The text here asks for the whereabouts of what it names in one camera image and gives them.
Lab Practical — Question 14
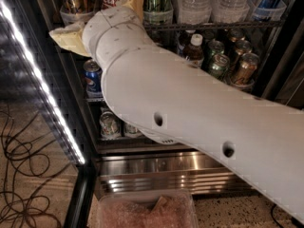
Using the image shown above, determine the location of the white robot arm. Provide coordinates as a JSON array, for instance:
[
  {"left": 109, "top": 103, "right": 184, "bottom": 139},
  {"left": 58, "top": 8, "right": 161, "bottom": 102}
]
[{"left": 50, "top": 0, "right": 304, "bottom": 222}]

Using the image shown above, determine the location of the green can top shelf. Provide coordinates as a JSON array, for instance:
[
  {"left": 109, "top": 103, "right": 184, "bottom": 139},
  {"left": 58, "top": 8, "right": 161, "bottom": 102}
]
[{"left": 143, "top": 0, "right": 171, "bottom": 25}]

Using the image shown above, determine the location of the gold can top shelf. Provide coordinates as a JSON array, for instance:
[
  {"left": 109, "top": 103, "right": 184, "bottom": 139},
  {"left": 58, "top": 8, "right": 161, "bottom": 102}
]
[{"left": 60, "top": 0, "right": 95, "bottom": 26}]

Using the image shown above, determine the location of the front left pepsi can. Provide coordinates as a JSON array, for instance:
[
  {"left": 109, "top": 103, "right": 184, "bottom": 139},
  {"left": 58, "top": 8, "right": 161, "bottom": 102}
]
[{"left": 84, "top": 59, "right": 102, "bottom": 98}]

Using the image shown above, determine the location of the bottom white floral can left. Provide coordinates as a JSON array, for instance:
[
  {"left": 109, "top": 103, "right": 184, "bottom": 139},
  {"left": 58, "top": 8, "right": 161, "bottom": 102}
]
[{"left": 99, "top": 111, "right": 121, "bottom": 139}]

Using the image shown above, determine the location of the stainless steel fridge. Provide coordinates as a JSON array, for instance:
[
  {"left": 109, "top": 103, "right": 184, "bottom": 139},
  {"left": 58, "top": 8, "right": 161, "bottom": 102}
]
[{"left": 31, "top": 0, "right": 304, "bottom": 198}]

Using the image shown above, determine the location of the open glass fridge door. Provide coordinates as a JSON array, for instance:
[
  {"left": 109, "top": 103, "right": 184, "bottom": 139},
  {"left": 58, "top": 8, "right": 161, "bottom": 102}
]
[{"left": 0, "top": 0, "right": 95, "bottom": 228}]

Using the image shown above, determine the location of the blue red bull can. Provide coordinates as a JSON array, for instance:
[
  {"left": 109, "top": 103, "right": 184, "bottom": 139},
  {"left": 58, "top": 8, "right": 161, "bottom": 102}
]
[{"left": 252, "top": 0, "right": 280, "bottom": 22}]

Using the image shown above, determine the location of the clear water bottle left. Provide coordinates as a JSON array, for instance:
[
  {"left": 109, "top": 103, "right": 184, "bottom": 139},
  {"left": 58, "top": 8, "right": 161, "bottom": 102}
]
[{"left": 176, "top": 0, "right": 212, "bottom": 25}]

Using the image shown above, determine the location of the clear water bottle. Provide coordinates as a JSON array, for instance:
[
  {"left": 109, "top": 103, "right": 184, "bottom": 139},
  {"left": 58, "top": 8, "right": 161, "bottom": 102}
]
[
  {"left": 211, "top": 0, "right": 249, "bottom": 24},
  {"left": 176, "top": 0, "right": 212, "bottom": 25}
]

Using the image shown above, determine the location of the iced tea bottle white cap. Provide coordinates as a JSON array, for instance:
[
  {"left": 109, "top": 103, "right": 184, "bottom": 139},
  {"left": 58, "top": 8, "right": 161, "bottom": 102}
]
[{"left": 182, "top": 33, "right": 204, "bottom": 68}]

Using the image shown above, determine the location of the clear water bottle right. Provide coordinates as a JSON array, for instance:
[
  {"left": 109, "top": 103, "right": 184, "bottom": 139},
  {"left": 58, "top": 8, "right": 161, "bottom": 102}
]
[{"left": 211, "top": 0, "right": 249, "bottom": 24}]

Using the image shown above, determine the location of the clear plastic bin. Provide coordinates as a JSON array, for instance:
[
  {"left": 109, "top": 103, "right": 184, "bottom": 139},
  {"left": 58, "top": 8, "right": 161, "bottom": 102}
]
[{"left": 95, "top": 189, "right": 199, "bottom": 228}]

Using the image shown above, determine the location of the black cable on floor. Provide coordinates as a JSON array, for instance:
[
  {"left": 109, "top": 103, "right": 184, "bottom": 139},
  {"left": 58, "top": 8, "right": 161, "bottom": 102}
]
[{"left": 0, "top": 102, "right": 72, "bottom": 228}]

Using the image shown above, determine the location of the black cable right floor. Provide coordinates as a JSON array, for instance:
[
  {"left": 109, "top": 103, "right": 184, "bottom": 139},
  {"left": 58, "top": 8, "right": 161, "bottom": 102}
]
[{"left": 270, "top": 202, "right": 304, "bottom": 228}]

